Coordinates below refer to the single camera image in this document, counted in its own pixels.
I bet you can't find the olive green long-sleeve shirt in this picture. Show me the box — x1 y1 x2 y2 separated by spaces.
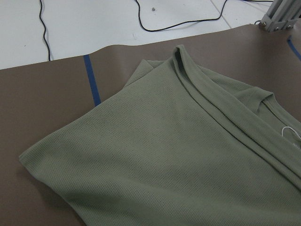
19 45 301 226

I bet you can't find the thin black cable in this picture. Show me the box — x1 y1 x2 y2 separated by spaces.
135 0 230 32

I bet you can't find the white neck tag string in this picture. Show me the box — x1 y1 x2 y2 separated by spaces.
281 126 301 142

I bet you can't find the aluminium frame post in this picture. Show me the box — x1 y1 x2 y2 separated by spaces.
259 0 301 32

